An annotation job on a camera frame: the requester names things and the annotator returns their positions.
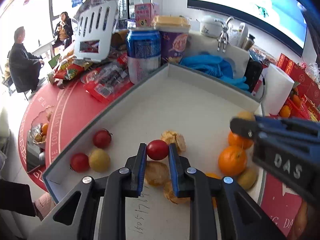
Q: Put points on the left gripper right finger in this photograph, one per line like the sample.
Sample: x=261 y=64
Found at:
x=237 y=215

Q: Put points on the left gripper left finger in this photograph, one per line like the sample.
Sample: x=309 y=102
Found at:
x=96 y=207

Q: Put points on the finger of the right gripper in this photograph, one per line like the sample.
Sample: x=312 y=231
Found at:
x=290 y=124
x=247 y=128

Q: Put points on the large orange mandarin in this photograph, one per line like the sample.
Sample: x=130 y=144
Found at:
x=232 y=161

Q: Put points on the yellow-green round fruit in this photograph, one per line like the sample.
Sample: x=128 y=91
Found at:
x=248 y=178
x=99 y=160

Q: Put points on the red cherry tomato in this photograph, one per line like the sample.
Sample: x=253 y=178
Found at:
x=79 y=162
x=102 y=138
x=157 y=150

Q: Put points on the beige dried fruit ball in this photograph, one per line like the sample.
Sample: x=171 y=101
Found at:
x=173 y=137
x=170 y=195
x=156 y=173

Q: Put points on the small orange mandarin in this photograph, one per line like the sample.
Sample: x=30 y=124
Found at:
x=213 y=186

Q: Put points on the glass bowl of fruits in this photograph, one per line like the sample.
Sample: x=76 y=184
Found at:
x=39 y=127

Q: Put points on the orange beside red basket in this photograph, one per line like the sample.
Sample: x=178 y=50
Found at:
x=285 y=112

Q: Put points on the red fruit basket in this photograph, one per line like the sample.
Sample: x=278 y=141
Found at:
x=296 y=105

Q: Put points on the white paper towel roll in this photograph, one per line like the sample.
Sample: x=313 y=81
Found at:
x=278 y=86

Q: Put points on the black device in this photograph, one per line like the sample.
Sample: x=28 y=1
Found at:
x=252 y=73

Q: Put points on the red gift box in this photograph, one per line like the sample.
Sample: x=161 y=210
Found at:
x=307 y=87

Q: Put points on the black smartphone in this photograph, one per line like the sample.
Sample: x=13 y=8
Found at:
x=35 y=155

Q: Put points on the blue cloth gloves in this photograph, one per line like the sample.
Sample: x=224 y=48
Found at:
x=214 y=66

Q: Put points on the white shallow box tray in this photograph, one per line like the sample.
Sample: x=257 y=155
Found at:
x=172 y=99

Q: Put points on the silver rabbit figurine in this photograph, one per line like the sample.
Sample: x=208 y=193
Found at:
x=223 y=39

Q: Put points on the white cardboard box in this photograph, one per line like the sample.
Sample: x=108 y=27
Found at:
x=200 y=44

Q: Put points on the white ceramic pot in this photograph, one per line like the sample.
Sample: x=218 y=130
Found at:
x=212 y=27

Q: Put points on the purple milk tea cup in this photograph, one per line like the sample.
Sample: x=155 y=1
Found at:
x=174 y=33

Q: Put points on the blue drink can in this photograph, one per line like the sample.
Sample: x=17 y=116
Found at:
x=143 y=52

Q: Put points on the clear candy packet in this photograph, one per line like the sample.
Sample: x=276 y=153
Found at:
x=106 y=80

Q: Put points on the red snack packet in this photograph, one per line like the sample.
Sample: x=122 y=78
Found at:
x=70 y=67

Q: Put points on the pink drink carton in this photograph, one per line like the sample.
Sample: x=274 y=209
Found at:
x=145 y=13

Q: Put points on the seated man in black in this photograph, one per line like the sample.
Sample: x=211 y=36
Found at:
x=24 y=66

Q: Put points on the wall television screen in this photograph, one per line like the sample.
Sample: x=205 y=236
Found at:
x=282 y=19

